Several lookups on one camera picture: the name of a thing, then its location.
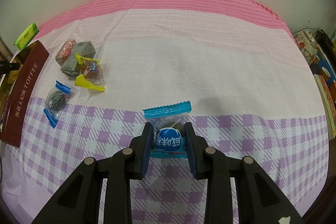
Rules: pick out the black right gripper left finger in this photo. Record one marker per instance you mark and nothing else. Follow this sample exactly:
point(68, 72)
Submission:
point(78, 198)

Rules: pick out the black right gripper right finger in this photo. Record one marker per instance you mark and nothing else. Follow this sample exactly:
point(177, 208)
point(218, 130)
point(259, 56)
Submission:
point(259, 199)

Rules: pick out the blue dark candy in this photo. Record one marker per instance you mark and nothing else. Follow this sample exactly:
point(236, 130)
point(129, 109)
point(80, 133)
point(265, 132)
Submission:
point(56, 102)

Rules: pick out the light blue candy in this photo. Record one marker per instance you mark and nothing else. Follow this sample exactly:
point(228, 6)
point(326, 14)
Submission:
point(169, 134)

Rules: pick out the yellow candy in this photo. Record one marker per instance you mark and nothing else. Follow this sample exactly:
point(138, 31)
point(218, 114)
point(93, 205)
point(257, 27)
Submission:
point(91, 76)

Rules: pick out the pink brown cake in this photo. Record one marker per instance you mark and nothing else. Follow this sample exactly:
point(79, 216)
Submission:
point(65, 51)

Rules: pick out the pink purple checked tablecloth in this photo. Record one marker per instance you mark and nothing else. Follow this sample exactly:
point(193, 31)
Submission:
point(251, 91)

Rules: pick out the maroon gold toffee tin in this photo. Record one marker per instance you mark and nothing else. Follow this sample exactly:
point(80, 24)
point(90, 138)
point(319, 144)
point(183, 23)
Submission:
point(16, 89)

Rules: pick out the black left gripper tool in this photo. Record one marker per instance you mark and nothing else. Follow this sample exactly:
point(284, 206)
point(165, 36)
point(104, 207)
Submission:
point(6, 67)

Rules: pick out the cluttered items at right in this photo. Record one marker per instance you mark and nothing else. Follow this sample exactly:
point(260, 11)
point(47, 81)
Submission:
point(319, 53)

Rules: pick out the green tissue pack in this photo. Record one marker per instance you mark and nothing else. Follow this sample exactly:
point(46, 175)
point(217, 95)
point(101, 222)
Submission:
point(26, 36)

